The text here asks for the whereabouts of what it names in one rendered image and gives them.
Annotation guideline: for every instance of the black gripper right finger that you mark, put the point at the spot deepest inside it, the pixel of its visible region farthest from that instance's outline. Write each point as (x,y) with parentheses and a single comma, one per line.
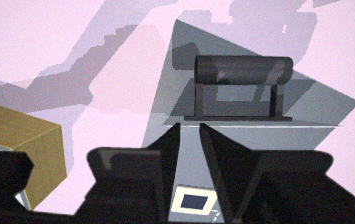
(236,170)

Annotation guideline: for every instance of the cream tile with dark square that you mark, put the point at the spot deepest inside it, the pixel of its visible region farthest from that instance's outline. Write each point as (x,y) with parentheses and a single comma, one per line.
(193,200)

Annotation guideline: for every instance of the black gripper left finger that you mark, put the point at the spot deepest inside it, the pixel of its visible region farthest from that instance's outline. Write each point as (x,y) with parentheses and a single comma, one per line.
(156,162)

